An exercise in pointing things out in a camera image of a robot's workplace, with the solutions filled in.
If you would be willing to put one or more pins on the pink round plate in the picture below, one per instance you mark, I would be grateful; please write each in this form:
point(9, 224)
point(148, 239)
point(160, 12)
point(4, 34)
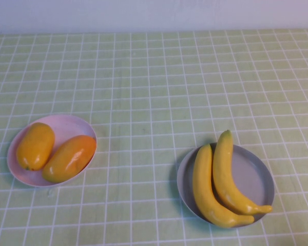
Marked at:
point(66, 125)

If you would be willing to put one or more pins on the green checked tablecloth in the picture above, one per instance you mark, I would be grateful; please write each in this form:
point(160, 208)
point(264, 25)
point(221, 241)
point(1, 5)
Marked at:
point(169, 77)

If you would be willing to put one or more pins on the orange-tinted yellow toy mango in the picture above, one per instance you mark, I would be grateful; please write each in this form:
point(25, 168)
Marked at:
point(69, 159)

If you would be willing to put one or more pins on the yellow toy banana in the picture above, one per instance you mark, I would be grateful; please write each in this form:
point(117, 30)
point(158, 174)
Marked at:
point(226, 174)
point(202, 184)

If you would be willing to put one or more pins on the blue round plate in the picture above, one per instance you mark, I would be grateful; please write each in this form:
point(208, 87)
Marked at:
point(249, 174)

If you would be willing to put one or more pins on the plain yellow toy mango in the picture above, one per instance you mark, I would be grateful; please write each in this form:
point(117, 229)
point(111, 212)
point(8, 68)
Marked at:
point(36, 146)

